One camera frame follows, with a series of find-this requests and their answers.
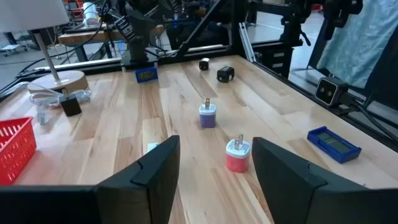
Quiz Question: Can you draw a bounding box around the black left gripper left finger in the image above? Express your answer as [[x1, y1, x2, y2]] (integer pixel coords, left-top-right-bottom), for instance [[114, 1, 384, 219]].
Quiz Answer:
[[95, 135, 181, 224]]

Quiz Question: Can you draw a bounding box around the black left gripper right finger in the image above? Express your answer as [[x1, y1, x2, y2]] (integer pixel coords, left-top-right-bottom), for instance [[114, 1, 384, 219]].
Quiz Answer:
[[251, 136, 364, 224]]

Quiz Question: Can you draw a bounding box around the blue display box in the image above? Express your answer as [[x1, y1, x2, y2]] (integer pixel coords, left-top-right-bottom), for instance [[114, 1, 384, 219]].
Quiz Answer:
[[307, 126, 363, 164], [134, 66, 159, 84]]

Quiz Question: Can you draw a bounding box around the black and white charger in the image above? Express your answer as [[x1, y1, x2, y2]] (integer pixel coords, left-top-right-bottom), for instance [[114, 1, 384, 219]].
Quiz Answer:
[[198, 57, 210, 72]]

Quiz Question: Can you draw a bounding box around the purple and white charger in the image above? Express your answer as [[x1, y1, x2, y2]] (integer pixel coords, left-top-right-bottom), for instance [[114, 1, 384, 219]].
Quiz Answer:
[[198, 98, 217, 129]]

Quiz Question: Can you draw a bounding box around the glossy black charger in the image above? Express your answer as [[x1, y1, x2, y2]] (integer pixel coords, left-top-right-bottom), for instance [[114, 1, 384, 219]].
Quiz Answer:
[[216, 65, 235, 83]]

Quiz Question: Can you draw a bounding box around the white shade wooden table lamp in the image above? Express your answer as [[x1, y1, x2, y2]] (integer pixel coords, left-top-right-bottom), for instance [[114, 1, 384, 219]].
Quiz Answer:
[[0, 0, 90, 94]]

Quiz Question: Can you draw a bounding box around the silver aluminium extrusion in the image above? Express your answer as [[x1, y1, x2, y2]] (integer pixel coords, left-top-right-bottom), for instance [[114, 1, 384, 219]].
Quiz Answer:
[[238, 21, 257, 63]]

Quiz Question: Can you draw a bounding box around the red plastic basket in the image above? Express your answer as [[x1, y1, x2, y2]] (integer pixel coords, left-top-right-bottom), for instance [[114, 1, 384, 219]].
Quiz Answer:
[[0, 116, 37, 186]]

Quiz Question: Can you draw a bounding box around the black metal stand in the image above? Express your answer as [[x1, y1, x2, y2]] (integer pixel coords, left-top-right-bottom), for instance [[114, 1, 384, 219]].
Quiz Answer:
[[248, 0, 312, 78]]

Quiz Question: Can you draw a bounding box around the light blue patterned cloth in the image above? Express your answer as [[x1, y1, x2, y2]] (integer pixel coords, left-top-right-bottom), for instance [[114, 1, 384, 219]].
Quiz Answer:
[[316, 0, 398, 90]]

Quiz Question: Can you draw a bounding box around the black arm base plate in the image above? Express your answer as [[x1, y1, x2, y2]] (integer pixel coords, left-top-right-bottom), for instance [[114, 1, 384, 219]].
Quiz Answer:
[[119, 55, 159, 68]]

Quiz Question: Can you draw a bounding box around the black aluminium table frame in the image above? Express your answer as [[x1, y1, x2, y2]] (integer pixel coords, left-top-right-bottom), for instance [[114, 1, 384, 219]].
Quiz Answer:
[[0, 0, 398, 153]]

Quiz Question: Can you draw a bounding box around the black table-level camera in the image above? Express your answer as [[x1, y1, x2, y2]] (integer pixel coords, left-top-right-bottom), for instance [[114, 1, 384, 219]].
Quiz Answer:
[[314, 77, 349, 108]]

